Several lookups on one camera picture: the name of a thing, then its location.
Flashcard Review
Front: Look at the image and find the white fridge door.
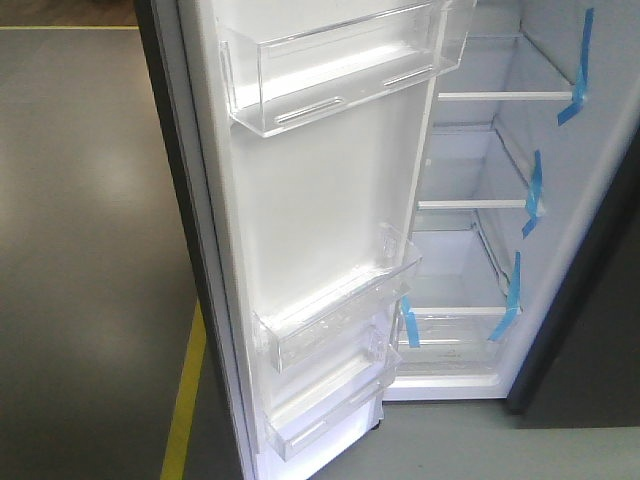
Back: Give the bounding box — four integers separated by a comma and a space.
133, 0, 481, 480

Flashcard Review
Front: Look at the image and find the dark grey fridge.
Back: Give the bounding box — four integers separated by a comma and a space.
133, 0, 640, 480

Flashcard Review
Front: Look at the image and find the clear middle door bin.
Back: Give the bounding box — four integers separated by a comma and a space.
254, 223, 422, 373

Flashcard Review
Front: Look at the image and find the clear door bin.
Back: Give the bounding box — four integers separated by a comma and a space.
219, 1, 476, 138
266, 331, 400, 461
254, 223, 422, 373

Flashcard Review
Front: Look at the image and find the blue tape strip lower left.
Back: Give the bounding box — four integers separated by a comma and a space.
401, 296, 420, 348

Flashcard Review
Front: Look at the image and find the blue tape strip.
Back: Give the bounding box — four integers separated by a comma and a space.
557, 7, 595, 126
488, 251, 521, 342
401, 296, 420, 348
521, 150, 543, 239

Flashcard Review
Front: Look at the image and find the clear upper door bin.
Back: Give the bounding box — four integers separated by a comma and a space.
219, 1, 476, 138

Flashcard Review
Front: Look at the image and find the clear crisper drawer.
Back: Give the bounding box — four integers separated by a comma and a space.
393, 307, 507, 376

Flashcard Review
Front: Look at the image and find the clear lower door bin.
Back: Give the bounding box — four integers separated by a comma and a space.
266, 331, 400, 461

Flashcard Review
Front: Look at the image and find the blue tape strip lower right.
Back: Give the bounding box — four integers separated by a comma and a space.
488, 251, 521, 342

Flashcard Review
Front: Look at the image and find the blue tape strip middle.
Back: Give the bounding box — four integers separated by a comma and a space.
521, 150, 543, 239

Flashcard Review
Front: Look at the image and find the blue tape strip upper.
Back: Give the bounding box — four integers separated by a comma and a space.
557, 7, 595, 126

